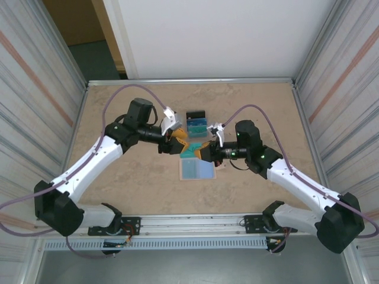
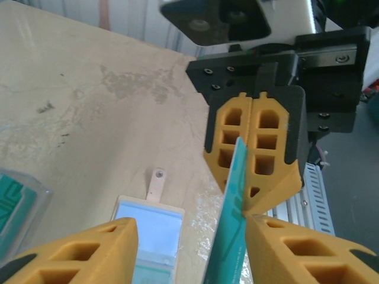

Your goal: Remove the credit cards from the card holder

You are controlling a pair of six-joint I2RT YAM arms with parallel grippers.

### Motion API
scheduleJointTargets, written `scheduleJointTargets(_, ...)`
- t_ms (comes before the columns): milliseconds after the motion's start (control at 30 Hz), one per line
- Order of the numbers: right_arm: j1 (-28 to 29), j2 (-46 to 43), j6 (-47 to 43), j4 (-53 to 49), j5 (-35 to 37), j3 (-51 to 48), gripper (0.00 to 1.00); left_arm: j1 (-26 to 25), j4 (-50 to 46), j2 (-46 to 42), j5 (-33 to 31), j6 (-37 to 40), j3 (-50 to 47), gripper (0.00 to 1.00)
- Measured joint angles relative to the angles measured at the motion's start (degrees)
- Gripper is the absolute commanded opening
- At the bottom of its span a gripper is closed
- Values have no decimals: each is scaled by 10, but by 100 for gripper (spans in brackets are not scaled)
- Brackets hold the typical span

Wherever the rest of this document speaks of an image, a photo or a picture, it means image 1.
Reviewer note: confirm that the teal VIP credit card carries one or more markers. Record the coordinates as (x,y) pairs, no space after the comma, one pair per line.
(197,133)
(189,152)

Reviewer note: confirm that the blue credit card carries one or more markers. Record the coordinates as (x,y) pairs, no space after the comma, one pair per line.
(189,169)
(196,122)

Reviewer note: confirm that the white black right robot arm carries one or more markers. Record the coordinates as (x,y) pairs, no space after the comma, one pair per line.
(302,183)

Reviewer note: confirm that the clear acrylic card box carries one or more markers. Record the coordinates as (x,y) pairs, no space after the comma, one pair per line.
(197,124)

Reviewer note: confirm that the black credit card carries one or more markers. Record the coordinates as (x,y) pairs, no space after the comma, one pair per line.
(195,114)

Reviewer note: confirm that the aluminium table edge bar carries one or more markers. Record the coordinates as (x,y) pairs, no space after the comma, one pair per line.
(189,82)

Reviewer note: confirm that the aluminium table side bar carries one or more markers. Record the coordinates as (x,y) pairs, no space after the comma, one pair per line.
(74,142)
(311,142)

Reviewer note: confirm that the grey metal base panel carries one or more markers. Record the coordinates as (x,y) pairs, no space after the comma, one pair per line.
(189,266)

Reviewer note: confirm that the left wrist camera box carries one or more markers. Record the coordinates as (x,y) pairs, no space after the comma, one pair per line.
(170,119)

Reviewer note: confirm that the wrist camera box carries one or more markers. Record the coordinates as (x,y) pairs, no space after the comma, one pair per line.
(219,131)
(170,119)

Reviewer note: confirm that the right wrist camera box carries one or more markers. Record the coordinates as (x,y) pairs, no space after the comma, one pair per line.
(219,131)

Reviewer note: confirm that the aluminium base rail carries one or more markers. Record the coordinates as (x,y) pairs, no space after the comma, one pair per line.
(189,225)

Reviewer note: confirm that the white door frame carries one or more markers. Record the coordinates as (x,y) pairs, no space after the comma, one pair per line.
(118,35)

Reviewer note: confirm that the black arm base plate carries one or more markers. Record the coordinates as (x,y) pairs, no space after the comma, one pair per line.
(131,225)
(251,225)

